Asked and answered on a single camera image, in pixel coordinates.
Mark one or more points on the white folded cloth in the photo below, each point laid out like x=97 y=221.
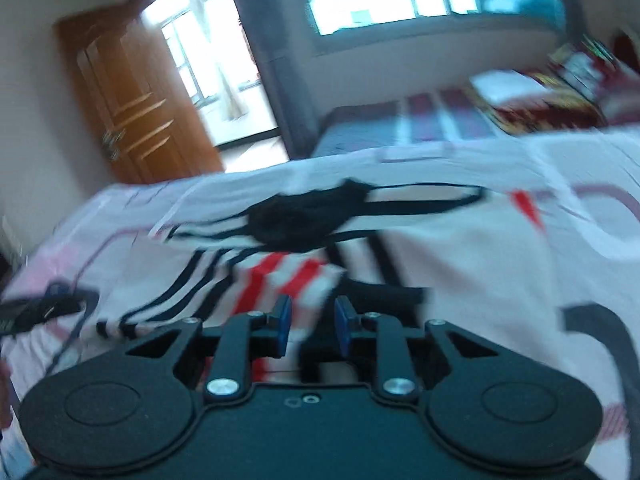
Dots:
x=505 y=87

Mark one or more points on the brown wooden door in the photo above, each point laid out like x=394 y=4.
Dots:
x=130 y=95

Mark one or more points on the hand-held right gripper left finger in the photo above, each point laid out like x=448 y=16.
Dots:
x=281 y=327

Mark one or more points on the blue quilt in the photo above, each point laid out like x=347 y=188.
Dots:
x=525 y=4

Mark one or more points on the black red striped garment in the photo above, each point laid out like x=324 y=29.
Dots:
x=292 y=225

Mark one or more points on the patterned white bed sheet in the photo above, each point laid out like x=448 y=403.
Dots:
x=475 y=270

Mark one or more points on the red patterned blanket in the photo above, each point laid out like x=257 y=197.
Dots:
x=540 y=112

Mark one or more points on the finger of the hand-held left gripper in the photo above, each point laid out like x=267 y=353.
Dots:
x=62 y=300

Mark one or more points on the pale balcony curtain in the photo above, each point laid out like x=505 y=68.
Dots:
x=227 y=80

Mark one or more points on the grey curtain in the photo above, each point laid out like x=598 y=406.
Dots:
x=285 y=85

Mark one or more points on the striped grey bed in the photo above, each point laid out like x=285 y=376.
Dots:
x=360 y=130

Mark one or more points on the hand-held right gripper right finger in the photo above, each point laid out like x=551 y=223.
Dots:
x=344 y=329

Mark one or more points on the colourful crumpled cloth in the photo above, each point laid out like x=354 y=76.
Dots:
x=575 y=65

